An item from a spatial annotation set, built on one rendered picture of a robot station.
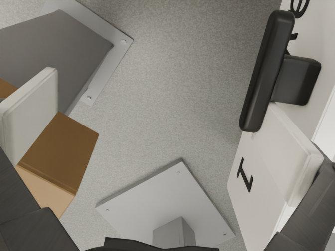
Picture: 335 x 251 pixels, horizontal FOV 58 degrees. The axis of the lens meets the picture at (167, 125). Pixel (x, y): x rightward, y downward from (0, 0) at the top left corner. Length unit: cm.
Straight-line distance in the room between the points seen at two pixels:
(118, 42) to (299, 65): 94
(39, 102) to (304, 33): 17
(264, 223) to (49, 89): 17
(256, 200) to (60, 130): 21
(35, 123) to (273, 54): 13
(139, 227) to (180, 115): 58
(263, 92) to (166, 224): 127
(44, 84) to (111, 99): 100
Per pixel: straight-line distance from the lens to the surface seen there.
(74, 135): 34
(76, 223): 155
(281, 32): 18
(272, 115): 19
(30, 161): 28
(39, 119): 18
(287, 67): 19
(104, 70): 112
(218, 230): 151
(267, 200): 24
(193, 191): 134
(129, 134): 123
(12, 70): 58
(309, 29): 22
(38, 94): 17
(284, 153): 17
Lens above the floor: 108
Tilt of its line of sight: 64 degrees down
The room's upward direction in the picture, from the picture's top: 177 degrees clockwise
